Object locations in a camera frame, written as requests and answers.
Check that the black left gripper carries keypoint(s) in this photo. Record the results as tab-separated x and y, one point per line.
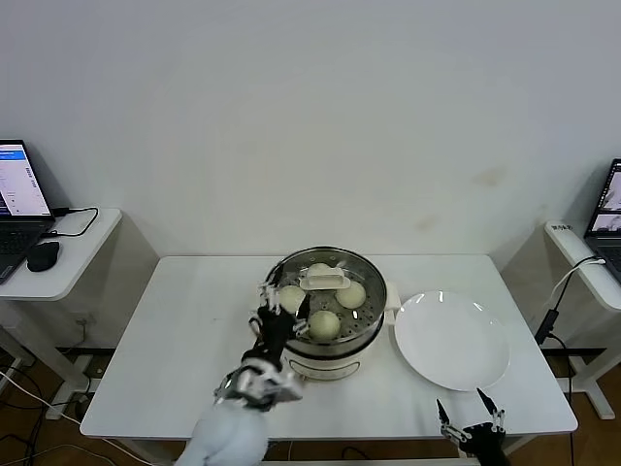
274	335

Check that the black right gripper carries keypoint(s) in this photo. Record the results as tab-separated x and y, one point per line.
487	442

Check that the white steamed baozi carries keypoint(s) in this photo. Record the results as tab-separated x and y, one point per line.
324	325
292	297
317	268
350	294

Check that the round glass pot lid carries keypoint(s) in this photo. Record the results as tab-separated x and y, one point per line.
324	281

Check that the light blue left robot arm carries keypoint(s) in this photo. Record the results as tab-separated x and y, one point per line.
223	437

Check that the steel perforated steamer basket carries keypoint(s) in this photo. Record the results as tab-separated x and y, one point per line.
373	335

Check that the white round plate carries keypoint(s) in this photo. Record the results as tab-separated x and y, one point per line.
451	340

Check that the white side table with label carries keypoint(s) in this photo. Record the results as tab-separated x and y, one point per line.
565	242

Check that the white labelled box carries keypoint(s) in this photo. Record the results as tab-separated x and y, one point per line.
560	226

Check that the white side table with mouse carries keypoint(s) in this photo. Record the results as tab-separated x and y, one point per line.
86	242

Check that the black computer mouse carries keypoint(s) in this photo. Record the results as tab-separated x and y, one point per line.
42	256

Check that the black laptop with dark window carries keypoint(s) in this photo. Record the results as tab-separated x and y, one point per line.
611	194

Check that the black laptop with white window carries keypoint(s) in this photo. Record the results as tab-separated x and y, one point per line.
19	179

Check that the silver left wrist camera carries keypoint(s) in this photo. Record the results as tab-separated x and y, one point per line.
257	386

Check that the white table frame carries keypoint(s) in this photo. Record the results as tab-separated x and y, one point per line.
388	461

